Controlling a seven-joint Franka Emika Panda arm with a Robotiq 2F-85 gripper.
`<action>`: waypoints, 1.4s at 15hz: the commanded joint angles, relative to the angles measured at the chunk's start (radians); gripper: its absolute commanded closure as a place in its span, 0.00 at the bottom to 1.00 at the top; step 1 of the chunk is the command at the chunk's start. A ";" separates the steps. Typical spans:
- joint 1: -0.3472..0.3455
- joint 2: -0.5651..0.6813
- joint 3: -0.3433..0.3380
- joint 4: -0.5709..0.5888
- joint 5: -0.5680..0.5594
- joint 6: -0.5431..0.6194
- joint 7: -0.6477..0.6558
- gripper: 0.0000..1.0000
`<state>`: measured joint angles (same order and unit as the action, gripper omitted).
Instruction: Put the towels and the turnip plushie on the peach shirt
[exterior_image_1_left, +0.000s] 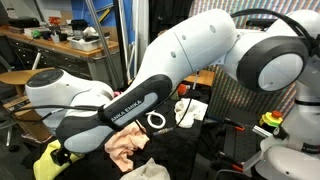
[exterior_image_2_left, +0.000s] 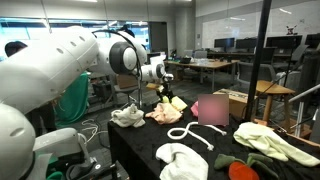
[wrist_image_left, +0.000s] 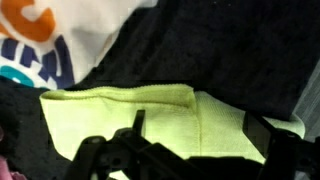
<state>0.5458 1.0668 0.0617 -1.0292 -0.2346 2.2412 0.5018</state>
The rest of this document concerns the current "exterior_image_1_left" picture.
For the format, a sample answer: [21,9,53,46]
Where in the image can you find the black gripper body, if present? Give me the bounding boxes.
[49,146,73,168]

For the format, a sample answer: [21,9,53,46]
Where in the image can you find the yellow green towel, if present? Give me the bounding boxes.
[32,139,86,180]

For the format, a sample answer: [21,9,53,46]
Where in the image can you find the orange turnip plushie green leaves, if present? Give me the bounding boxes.
[175,83,192,98]

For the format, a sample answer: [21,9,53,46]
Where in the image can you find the grey office chair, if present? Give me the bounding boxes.
[0,54,21,153]

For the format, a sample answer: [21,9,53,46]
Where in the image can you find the wooden stool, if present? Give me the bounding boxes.
[0,66,56,98]

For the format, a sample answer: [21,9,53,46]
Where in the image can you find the wooden workbench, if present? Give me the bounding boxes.
[0,25,125,92]

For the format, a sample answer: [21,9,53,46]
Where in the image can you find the black velvet tablecloth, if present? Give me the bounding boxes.
[63,83,213,180]

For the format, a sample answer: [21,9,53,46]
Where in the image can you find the white plastic tub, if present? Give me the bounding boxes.
[66,31,111,53]

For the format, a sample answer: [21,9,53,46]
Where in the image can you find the small white cup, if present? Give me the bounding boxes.
[50,33,61,44]

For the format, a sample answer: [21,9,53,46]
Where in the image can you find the aluminium strut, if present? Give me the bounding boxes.
[84,0,124,89]

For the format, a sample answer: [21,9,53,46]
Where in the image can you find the black lidded jar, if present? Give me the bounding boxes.
[70,18,89,37]

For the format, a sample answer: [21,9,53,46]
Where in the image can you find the small red tool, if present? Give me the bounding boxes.
[48,15,63,27]

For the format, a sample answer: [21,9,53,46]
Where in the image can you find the black flat case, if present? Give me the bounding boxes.
[8,16,41,29]

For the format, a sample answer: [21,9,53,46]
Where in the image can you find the black vertical pole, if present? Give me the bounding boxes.
[112,0,129,88]

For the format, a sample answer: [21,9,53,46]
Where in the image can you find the light wood side table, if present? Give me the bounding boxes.
[183,69,216,88]

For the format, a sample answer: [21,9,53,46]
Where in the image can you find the black curtain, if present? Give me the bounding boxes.
[148,0,193,43]

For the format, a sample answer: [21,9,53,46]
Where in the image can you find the orange black bar clamp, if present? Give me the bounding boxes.
[216,151,246,173]
[223,118,247,132]

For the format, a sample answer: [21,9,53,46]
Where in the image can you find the multicolour patterned backdrop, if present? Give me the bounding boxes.
[188,0,320,118]

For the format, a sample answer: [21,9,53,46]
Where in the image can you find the black optical breadboard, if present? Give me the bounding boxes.
[221,108,268,171]

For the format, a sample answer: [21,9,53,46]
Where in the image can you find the silver metal bar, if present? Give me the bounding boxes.
[252,124,273,138]

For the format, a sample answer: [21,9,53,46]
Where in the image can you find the yellow red emergency stop button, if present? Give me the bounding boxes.
[259,109,284,128]

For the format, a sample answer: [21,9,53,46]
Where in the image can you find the yellow handled tool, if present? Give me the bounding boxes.
[98,7,112,24]

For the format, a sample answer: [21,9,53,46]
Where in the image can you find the black stereo camera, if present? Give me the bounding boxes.
[245,18,278,30]

